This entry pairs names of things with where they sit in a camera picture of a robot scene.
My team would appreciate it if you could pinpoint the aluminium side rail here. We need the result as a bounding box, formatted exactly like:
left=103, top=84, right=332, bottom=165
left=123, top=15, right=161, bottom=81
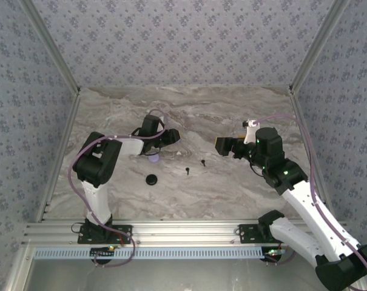
left=36, top=89, right=82, bottom=224
left=289, top=87, right=335, bottom=215

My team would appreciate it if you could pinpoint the small black controller board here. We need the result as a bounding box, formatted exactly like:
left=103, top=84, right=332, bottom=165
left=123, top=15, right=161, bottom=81
left=263, top=247, right=286, bottom=262
left=90, top=247, right=116, bottom=259

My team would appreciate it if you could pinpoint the aluminium corner post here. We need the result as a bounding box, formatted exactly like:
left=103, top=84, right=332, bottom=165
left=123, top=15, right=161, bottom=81
left=288, top=0, right=353, bottom=93
left=21, top=0, right=82, bottom=96

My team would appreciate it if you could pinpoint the white slotted cable duct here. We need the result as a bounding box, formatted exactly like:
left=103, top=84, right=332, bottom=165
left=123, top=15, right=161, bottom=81
left=33, top=247, right=289, bottom=261

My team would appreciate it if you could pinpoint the long aluminium base rail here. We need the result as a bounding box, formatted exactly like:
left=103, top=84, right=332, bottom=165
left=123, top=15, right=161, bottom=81
left=22, top=220, right=348, bottom=246

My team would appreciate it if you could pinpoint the grey metal panel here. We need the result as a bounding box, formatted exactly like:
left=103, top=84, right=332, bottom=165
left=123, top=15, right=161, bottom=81
left=5, top=257, right=367, bottom=291

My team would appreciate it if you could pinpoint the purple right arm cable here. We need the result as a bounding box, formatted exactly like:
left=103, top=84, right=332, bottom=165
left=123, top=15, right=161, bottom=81
left=253, top=113, right=367, bottom=291

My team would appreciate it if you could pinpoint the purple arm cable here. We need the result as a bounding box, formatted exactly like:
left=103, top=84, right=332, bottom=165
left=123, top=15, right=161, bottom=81
left=253, top=113, right=367, bottom=291
left=67, top=108, right=169, bottom=268

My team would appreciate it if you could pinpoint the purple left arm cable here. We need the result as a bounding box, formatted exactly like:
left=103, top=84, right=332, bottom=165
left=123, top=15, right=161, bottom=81
left=67, top=108, right=169, bottom=268

